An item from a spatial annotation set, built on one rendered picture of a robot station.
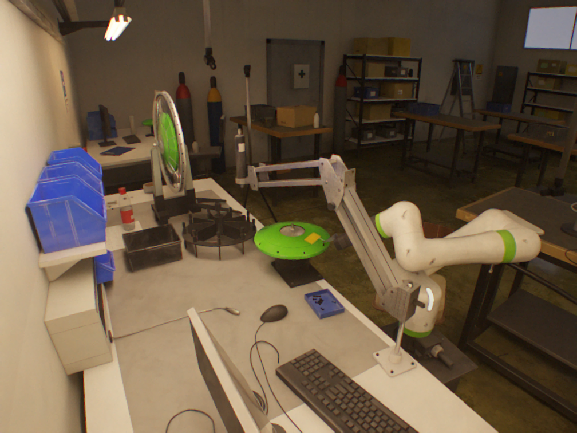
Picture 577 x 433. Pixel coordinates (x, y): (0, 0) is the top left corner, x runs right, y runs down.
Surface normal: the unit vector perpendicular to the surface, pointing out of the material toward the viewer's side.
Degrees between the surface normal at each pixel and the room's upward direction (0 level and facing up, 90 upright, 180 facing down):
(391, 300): 90
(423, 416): 0
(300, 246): 21
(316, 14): 90
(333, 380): 6
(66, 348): 90
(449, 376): 0
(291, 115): 90
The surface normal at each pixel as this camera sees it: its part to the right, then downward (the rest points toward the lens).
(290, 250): -0.03, -0.68
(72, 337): 0.48, 0.36
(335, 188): -0.75, 0.27
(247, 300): 0.00, -0.91
